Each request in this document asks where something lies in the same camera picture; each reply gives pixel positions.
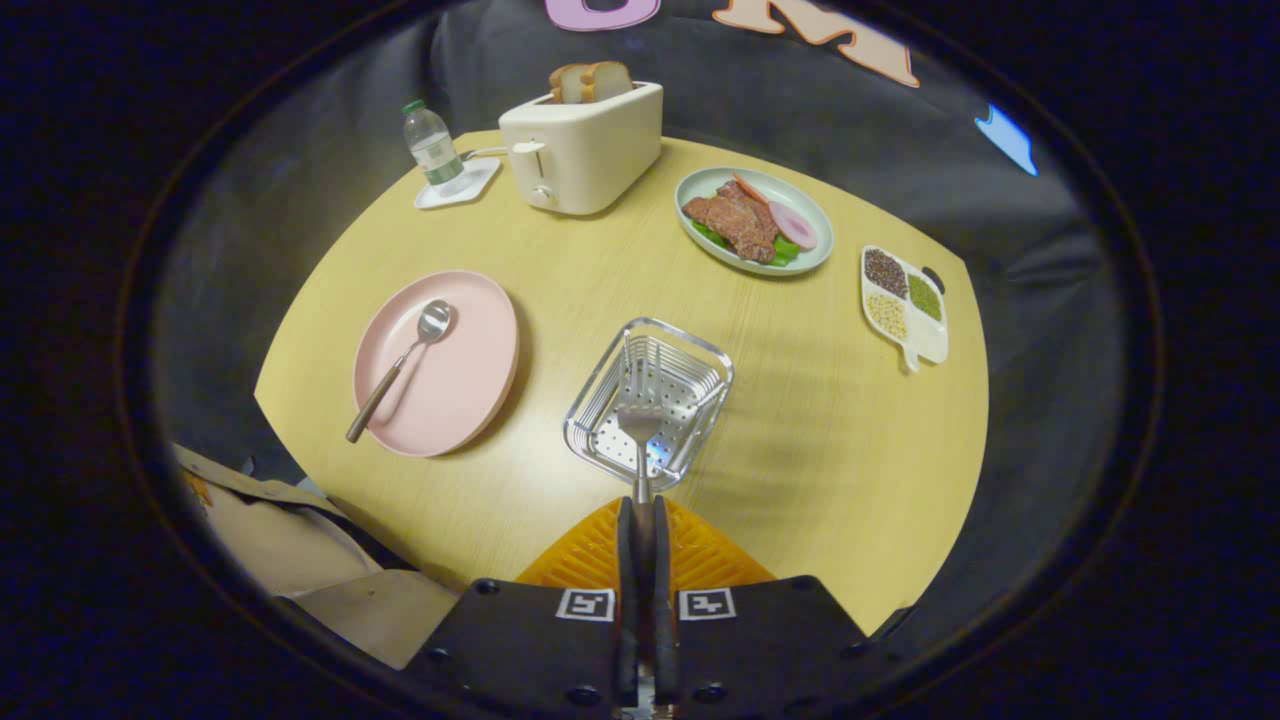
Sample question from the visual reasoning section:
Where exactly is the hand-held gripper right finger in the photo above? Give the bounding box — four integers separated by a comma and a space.
655, 497, 873, 716

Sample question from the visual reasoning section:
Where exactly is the white divided dish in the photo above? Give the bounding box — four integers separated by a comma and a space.
861, 245, 949, 373

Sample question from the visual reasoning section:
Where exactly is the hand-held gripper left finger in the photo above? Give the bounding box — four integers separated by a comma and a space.
405, 497, 641, 716

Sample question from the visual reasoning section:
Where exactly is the pink plate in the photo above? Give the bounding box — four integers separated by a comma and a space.
352, 270, 521, 458

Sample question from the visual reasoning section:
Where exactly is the metal fork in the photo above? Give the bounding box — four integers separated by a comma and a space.
615, 335, 666, 601

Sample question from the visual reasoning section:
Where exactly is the pale green plate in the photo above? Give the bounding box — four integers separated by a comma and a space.
675, 167, 835, 276

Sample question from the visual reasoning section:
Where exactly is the perforated metal basket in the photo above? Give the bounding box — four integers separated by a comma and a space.
563, 317, 735, 491

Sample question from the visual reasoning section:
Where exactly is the white toaster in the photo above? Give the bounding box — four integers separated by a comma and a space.
498, 82, 664, 216

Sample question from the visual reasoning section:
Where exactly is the green lettuce leaf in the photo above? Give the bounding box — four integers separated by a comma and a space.
690, 218, 801, 268

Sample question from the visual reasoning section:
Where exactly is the person's beige clothing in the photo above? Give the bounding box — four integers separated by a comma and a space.
170, 445, 461, 669

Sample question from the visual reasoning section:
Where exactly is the pale beans pile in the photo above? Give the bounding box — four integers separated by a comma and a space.
866, 293, 907, 341

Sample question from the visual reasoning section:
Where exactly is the brown meat slice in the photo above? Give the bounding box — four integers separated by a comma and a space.
683, 180, 779, 264

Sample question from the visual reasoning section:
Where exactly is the white square coaster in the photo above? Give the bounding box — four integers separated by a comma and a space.
415, 157, 502, 210

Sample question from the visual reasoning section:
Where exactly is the spoon with wooden handle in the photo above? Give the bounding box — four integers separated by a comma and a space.
346, 299, 454, 444

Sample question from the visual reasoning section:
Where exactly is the pink onion slice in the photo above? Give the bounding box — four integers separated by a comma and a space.
768, 201, 818, 251

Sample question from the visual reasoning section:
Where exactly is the dark brown beans pile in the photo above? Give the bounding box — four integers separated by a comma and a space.
865, 249, 909, 299

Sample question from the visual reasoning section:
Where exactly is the clear water bottle green cap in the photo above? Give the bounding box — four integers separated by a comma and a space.
402, 99, 465, 187

